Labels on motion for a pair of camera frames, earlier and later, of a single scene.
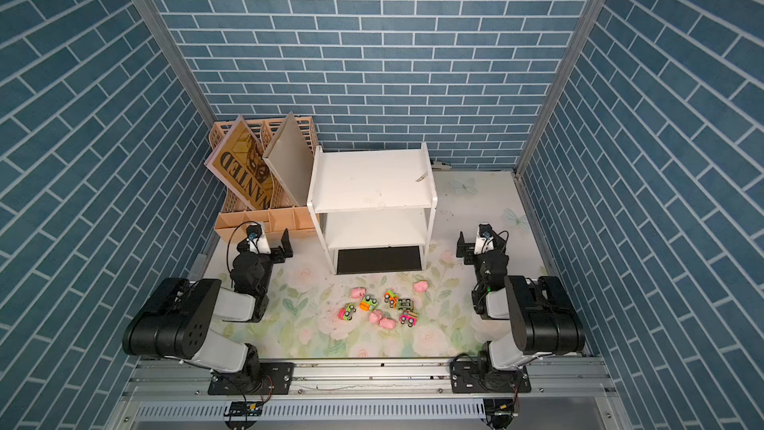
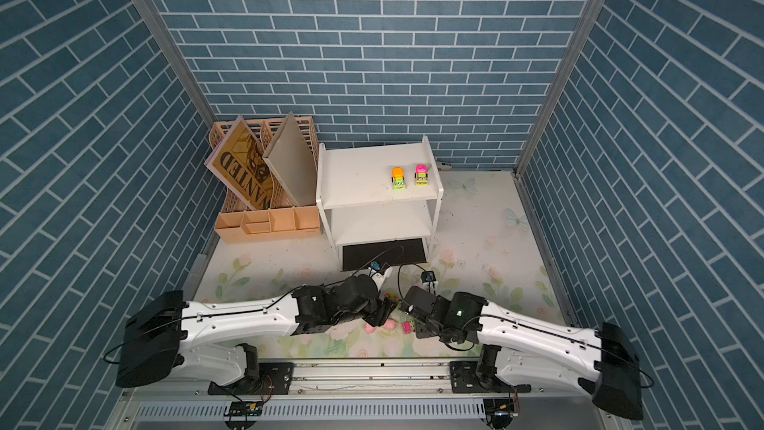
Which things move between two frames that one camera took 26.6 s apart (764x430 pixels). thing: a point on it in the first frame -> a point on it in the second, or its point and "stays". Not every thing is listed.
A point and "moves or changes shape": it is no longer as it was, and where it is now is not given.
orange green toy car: x=368 y=303 moves or changes shape
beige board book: x=289 y=156 stays
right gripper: x=469 y=250 -> x=420 y=331
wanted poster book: x=239 y=160 stays
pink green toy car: x=346 y=313 moves or changes shape
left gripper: x=286 y=252 -> x=380 y=310
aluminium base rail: x=187 y=380 stays
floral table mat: x=311 y=312 stays
